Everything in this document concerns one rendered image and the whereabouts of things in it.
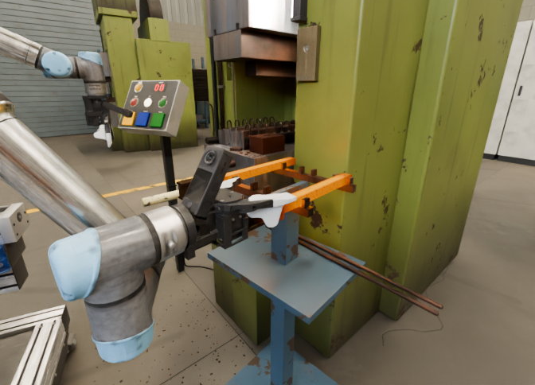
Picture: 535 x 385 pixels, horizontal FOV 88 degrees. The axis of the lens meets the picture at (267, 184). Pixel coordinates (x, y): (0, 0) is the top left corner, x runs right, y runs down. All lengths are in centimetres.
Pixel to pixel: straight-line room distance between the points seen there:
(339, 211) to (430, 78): 65
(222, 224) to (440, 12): 115
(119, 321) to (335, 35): 93
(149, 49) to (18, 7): 381
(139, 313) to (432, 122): 121
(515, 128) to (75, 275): 596
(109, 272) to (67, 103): 857
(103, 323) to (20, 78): 854
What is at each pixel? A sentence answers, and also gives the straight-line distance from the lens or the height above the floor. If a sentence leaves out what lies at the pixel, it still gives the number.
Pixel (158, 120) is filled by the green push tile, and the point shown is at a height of 101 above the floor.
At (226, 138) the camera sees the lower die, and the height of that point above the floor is 95.
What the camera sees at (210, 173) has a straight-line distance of 44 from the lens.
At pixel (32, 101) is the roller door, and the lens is 888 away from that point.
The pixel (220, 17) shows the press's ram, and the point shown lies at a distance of 129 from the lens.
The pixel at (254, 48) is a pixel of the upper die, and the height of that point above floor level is 130.
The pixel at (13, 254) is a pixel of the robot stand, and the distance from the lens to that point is 131.
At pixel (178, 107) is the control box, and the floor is 107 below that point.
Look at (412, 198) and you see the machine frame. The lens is 141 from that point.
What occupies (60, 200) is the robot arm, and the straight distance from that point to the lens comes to 52.
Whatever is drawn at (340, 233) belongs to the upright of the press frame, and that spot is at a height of 64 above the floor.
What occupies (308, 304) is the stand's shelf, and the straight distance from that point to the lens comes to 75.
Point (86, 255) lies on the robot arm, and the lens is 38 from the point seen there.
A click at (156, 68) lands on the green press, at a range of 588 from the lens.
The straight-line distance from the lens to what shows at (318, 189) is 68.
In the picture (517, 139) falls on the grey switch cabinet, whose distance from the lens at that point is 603.
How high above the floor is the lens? 116
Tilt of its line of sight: 19 degrees down
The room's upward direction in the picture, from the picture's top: straight up
